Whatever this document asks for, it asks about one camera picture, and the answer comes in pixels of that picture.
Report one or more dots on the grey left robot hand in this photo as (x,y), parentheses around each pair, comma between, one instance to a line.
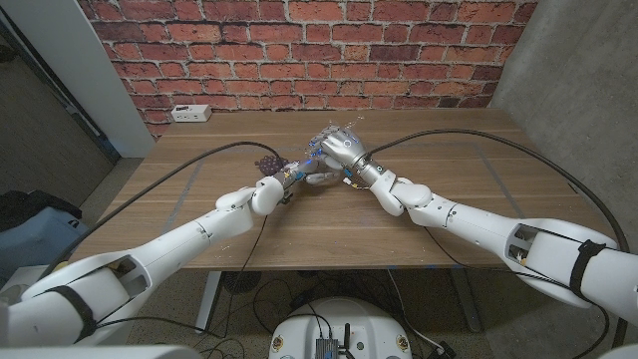
(319,172)

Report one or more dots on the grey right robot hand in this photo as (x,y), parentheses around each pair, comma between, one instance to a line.
(341,144)

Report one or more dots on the clear plastic wrap sheet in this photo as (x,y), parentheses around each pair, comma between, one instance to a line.
(331,134)

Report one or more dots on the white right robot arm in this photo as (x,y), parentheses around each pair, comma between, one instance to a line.
(498,229)

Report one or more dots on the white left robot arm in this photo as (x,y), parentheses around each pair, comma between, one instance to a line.
(164,249)

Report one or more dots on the purple grape bunch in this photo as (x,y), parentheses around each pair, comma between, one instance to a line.
(269,163)

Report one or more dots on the red brick print backdrop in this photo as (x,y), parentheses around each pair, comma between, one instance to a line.
(309,50)

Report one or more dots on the white power outlet box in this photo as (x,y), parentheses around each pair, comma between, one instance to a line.
(192,113)

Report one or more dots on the white robot torso base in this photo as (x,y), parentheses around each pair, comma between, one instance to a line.
(344,319)

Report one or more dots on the white table leg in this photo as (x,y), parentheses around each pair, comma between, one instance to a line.
(207,299)

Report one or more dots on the small grey electronics box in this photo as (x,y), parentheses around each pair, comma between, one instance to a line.
(327,349)

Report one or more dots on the grey table leg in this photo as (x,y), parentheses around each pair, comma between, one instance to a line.
(466,299)

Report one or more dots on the grey perforated panel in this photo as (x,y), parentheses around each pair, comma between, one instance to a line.
(40,134)

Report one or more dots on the black bag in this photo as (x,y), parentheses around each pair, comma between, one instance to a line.
(30,204)

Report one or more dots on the blue-grey storage bin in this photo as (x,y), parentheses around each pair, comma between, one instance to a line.
(35,244)

